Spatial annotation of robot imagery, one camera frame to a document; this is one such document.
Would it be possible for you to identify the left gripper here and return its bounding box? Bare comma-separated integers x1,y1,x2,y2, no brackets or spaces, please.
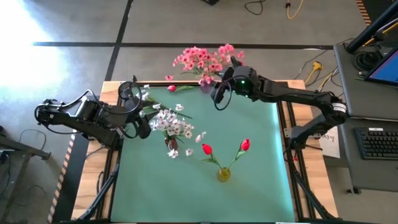
116,99,152,140

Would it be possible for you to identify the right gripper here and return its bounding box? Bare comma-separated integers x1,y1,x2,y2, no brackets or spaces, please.
210,55,261,105

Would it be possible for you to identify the white artificial flower bunch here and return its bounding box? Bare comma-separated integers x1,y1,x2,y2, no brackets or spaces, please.
136,83,193,120
149,109,195,140
152,103,208,158

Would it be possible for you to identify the purple glass vase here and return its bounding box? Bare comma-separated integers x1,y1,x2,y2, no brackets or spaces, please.
200,81,215,95

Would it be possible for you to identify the red artificial tulip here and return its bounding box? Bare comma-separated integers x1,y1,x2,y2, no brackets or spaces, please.
228,138,251,170
200,142,223,170
167,84,201,93

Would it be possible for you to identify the red ribbed glass vase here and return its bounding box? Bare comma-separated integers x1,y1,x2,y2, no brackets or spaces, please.
164,138,180,152

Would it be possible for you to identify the yellow ribbed glass vase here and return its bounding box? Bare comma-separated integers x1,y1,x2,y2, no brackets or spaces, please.
216,167,232,183

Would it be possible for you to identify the black platform with striped edge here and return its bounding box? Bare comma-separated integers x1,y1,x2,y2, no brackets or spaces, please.
46,95,108,224

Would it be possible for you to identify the grey monitor desk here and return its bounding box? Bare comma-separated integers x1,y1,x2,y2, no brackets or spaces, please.
333,42,398,121

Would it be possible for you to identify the white paper sheet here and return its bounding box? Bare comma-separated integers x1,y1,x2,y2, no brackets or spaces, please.
318,126,341,159

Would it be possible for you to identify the striped floor ramp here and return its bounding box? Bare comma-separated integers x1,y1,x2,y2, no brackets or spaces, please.
355,0,373,26

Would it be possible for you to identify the black monitor pole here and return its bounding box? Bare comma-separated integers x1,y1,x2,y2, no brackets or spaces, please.
345,0,398,54

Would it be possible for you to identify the monitor with blue screen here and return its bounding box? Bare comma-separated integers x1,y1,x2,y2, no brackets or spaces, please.
364,46,398,87

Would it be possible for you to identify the grey keyboard desk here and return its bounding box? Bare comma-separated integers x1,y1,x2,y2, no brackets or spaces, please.
338,116,398,194

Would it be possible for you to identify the black keyboard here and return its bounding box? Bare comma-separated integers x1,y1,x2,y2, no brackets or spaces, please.
354,127,398,161

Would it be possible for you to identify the black floor cable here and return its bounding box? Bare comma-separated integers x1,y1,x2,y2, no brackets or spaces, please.
244,0,267,16
18,128,47,153

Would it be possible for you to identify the yellow floor cable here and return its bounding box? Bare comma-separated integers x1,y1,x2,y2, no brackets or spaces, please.
285,0,309,19

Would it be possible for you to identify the yellow plug cable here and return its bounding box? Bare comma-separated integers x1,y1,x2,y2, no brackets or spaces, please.
304,60,335,94

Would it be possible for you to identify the coiled black cable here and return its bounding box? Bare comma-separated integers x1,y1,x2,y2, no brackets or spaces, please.
354,49,382,73

